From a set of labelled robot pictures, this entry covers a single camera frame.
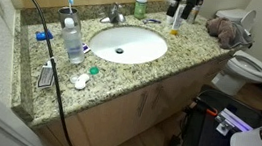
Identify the white tube with yellow lid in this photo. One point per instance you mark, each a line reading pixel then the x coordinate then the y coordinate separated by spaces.
pixel 177 20

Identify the spray can orange cap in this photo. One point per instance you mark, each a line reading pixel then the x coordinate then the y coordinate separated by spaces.
pixel 195 12

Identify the blue razor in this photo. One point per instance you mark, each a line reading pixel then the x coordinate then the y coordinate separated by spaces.
pixel 148 21

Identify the green soap pump bottle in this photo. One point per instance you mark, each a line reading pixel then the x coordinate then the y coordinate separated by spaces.
pixel 140 8

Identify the brown grey towel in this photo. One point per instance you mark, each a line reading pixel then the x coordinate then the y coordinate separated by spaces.
pixel 229 34

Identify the white oval sink basin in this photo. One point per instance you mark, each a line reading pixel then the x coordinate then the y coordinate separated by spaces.
pixel 128 45

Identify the chrome faucet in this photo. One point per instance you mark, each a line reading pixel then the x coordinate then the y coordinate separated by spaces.
pixel 114 15

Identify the white toilet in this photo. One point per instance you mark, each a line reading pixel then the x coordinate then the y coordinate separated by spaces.
pixel 242 68

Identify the purple toothpaste tube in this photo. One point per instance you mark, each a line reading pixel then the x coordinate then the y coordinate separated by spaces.
pixel 86 48

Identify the green lens case cap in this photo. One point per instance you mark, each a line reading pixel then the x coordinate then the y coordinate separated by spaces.
pixel 94 70

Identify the white blue toothbrush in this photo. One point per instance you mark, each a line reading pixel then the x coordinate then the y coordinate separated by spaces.
pixel 70 3

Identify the grey cup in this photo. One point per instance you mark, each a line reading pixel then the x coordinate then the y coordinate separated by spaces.
pixel 67 12

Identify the clear plastic bottle white cap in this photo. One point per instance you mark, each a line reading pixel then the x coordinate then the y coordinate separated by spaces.
pixel 73 41

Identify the black robot cart base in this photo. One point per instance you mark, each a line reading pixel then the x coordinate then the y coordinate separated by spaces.
pixel 214 117

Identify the blue small tube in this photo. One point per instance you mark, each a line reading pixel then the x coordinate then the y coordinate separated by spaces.
pixel 43 35

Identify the wooden vanity cabinet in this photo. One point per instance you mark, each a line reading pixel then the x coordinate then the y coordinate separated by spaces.
pixel 124 100

